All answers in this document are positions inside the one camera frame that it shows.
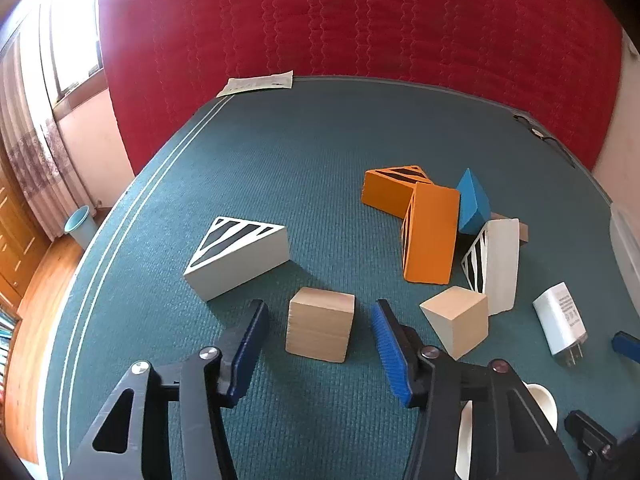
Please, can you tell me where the white ceramic cup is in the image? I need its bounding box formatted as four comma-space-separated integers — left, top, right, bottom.
456, 382, 559, 479

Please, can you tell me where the white power adapter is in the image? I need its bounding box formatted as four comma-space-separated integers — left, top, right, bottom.
533, 282, 588, 366

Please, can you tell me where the light wooden wedge block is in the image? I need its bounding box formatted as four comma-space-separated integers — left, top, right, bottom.
420, 286, 488, 360

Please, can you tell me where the white striped wedge block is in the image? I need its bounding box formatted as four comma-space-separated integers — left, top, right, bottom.
461, 218, 520, 315

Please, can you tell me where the light wooden cube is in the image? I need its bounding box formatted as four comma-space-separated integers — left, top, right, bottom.
285, 287, 356, 363

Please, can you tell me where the white striped triangular block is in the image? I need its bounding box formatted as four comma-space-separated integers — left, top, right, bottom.
183, 217, 290, 301

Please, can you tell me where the blue wedge block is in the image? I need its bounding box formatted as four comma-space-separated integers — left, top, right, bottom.
456, 168, 490, 235

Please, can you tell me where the orange rectangular-face wedge block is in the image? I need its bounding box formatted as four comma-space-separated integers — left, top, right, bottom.
401, 183, 460, 285

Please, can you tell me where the clear plastic bowl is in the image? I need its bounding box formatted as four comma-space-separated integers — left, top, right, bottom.
610, 203, 640, 311

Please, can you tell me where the brown rectangular block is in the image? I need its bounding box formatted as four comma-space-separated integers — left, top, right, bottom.
490, 212, 529, 245

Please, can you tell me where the light blue waste bin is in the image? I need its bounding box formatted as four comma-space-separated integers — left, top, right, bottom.
64, 205, 98, 250

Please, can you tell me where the orange striped triangular block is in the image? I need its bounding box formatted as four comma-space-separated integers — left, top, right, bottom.
361, 166, 432, 219

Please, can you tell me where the patterned curtain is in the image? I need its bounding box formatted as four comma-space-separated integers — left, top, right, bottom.
1, 36, 94, 240

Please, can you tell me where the red quilted mattress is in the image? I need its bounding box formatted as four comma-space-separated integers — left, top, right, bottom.
99, 0, 623, 170

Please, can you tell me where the white paper leaflet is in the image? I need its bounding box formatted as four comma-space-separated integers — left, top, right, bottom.
217, 70, 294, 98

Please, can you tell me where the window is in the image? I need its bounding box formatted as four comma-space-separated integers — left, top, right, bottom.
39, 0, 103, 105

